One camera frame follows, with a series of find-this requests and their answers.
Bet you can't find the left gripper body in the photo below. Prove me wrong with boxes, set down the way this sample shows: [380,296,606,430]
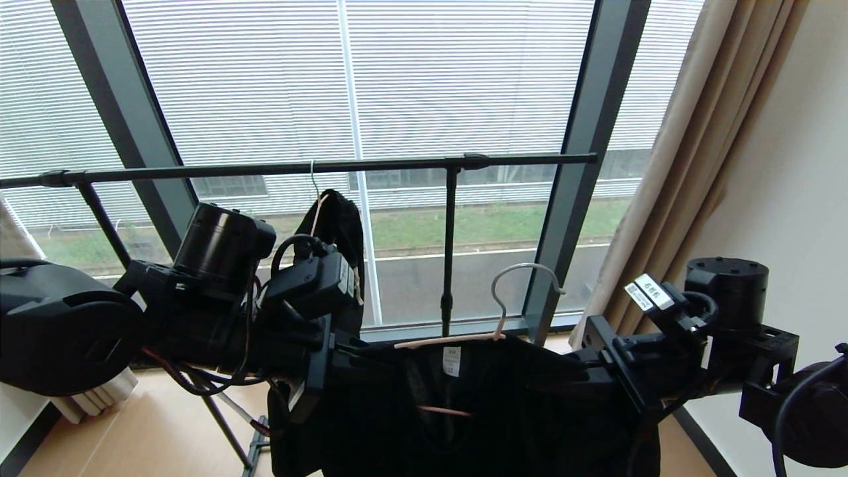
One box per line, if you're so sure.
[149,262,333,425]

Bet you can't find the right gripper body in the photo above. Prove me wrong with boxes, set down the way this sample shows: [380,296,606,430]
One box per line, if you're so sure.
[582,314,711,425]

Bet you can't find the black shorts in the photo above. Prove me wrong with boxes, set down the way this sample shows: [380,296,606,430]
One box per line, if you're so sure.
[293,189,366,339]

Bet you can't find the black garment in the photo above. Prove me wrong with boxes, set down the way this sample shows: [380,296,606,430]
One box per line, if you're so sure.
[267,333,663,477]

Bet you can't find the black clothes rack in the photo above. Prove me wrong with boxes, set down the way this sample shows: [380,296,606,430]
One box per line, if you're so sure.
[0,152,599,477]

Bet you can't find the beige curtain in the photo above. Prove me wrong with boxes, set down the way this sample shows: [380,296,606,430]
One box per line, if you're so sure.
[570,0,812,348]
[0,199,140,425]

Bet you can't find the window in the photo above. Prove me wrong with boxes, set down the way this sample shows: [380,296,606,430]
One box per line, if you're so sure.
[0,0,706,345]

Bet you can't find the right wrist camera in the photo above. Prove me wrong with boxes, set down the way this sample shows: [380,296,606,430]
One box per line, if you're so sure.
[623,273,721,340]

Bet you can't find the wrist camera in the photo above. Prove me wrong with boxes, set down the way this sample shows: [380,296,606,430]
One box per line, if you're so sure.
[623,273,721,340]
[257,250,353,323]

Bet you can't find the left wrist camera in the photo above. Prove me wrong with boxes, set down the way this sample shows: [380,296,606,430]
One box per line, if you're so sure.
[257,250,353,323]

